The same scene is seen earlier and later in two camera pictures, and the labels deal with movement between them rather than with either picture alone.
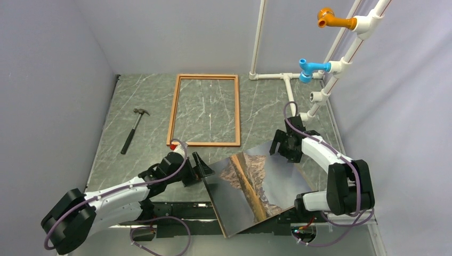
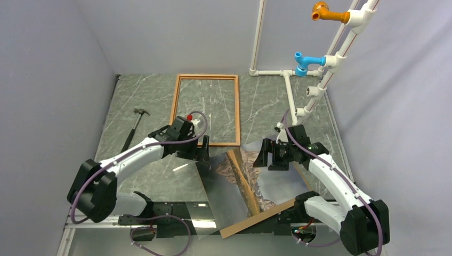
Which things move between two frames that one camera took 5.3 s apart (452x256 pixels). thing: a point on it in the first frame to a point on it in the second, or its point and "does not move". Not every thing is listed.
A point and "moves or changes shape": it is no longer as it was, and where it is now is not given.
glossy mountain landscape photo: x=251 y=186 moves or changes shape
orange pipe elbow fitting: x=326 y=17 to x=320 y=10
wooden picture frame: x=175 y=106 does not move
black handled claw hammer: x=130 y=135 does not move
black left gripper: x=204 y=169 to x=191 y=155
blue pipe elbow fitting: x=306 y=76 to x=303 y=62
